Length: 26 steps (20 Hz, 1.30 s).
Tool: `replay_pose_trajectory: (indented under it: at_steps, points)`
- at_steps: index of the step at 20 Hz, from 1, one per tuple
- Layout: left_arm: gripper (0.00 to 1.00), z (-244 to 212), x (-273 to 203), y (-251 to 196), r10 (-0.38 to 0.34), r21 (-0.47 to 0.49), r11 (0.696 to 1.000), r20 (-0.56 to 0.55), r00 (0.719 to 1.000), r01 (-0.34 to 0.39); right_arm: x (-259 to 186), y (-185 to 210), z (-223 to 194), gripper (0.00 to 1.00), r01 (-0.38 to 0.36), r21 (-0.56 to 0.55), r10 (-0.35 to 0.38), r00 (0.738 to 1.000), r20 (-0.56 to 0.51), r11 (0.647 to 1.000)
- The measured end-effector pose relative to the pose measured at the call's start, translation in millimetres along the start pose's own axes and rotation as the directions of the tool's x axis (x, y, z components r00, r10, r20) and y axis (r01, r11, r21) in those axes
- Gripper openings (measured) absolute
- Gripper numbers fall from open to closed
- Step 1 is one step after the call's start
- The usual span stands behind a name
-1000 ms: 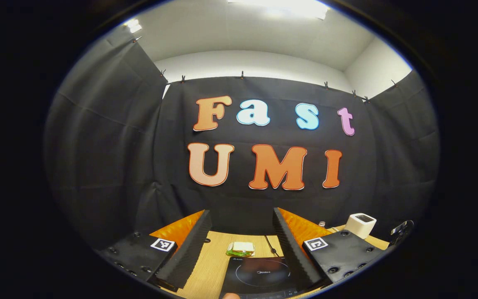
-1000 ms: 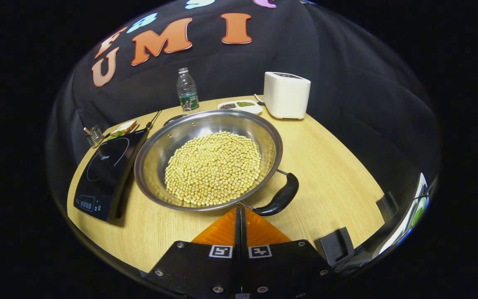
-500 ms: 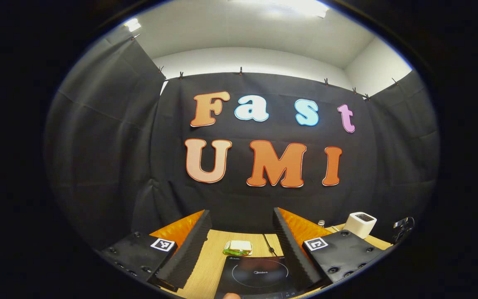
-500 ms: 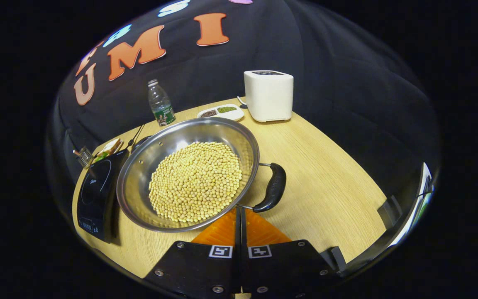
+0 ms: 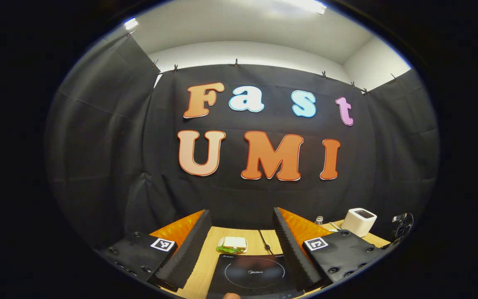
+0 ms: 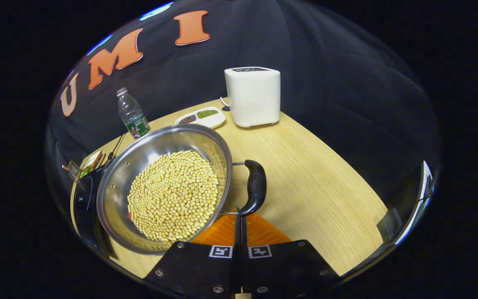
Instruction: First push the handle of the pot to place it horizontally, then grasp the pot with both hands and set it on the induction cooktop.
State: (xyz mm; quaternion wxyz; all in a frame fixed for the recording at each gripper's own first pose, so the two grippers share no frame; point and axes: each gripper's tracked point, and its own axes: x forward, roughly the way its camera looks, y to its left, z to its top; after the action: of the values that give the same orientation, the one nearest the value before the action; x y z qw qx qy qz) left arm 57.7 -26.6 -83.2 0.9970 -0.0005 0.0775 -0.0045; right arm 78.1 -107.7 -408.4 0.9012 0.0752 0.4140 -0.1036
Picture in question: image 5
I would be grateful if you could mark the white toaster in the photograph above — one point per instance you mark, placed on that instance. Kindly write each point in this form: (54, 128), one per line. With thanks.
(358, 222)

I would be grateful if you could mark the ceiling light panel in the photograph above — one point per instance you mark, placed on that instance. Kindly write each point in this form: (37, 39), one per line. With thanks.
(131, 23)
(305, 5)

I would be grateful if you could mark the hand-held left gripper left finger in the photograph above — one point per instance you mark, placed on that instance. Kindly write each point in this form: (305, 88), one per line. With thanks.
(189, 253)

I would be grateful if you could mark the white bread slice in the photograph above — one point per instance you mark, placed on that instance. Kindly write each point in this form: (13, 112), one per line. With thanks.
(235, 242)

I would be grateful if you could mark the row of black cloth clips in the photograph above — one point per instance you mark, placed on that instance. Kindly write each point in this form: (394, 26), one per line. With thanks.
(235, 62)

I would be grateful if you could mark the black induction cooktop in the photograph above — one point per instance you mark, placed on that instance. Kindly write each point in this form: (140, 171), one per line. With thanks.
(255, 262)

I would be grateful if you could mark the clear plastic water bottle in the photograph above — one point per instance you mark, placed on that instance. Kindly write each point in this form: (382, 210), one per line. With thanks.
(318, 220)

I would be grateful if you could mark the green lettuce leaf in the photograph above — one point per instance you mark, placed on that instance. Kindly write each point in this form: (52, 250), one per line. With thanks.
(227, 249)

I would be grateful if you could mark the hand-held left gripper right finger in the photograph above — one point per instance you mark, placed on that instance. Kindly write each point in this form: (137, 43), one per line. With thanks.
(295, 249)

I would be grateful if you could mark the black backdrop cloth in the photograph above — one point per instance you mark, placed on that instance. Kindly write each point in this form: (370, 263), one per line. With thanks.
(110, 145)

